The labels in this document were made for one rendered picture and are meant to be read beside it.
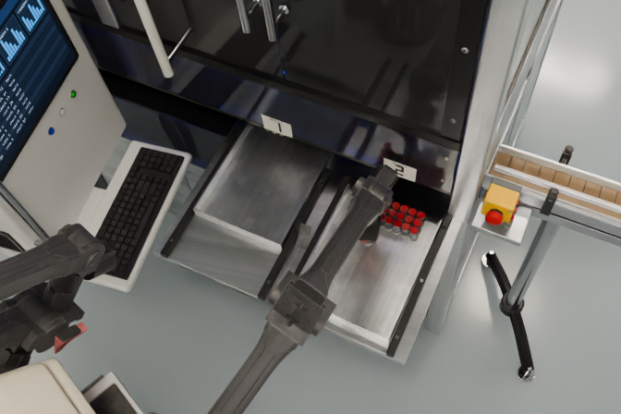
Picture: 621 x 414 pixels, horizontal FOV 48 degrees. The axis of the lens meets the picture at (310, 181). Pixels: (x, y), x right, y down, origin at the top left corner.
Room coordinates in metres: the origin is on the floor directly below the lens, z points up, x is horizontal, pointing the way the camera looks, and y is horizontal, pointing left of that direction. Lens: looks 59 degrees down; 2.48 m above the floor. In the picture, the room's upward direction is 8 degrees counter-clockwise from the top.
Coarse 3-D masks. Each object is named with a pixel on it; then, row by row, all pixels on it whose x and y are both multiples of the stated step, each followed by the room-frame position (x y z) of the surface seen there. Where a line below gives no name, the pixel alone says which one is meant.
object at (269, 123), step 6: (264, 120) 1.08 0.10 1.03; (270, 120) 1.07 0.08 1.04; (276, 120) 1.06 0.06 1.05; (264, 126) 1.08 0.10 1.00; (270, 126) 1.07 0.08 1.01; (276, 126) 1.06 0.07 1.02; (282, 126) 1.05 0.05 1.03; (288, 126) 1.04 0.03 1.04; (282, 132) 1.05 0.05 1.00; (288, 132) 1.04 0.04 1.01
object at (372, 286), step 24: (336, 216) 0.84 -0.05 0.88; (384, 240) 0.76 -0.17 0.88; (408, 240) 0.75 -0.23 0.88; (432, 240) 0.72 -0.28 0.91; (360, 264) 0.70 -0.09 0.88; (384, 264) 0.69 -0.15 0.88; (408, 264) 0.68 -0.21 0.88; (336, 288) 0.65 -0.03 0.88; (360, 288) 0.64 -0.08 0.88; (384, 288) 0.63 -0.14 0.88; (408, 288) 0.62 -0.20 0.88; (336, 312) 0.59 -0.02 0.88; (360, 312) 0.58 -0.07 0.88; (384, 312) 0.57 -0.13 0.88; (384, 336) 0.50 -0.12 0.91
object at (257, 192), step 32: (256, 128) 1.16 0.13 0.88; (224, 160) 1.05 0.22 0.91; (256, 160) 1.05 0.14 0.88; (288, 160) 1.04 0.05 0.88; (320, 160) 1.02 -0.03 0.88; (224, 192) 0.97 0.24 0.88; (256, 192) 0.95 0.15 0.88; (288, 192) 0.94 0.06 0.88; (224, 224) 0.86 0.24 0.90; (256, 224) 0.86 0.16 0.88; (288, 224) 0.84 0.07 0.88
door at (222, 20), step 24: (120, 0) 1.28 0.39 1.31; (168, 0) 1.20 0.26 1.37; (192, 0) 1.16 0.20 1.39; (216, 0) 1.12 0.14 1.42; (168, 24) 1.21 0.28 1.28; (192, 24) 1.17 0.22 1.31; (216, 24) 1.13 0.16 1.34; (240, 24) 1.10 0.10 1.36; (264, 24) 1.06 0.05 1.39; (192, 48) 1.18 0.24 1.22; (216, 48) 1.14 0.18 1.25; (240, 48) 1.10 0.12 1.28; (264, 48) 1.07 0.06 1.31; (264, 72) 1.07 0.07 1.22
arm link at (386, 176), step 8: (376, 168) 0.83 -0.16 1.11; (384, 168) 0.81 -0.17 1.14; (376, 176) 0.81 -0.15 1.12; (384, 176) 0.80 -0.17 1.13; (392, 176) 0.80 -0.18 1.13; (360, 184) 0.75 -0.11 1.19; (384, 184) 0.78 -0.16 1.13; (392, 184) 0.79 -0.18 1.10; (352, 192) 0.75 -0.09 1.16; (392, 200) 0.71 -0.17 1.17; (384, 208) 0.70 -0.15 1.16
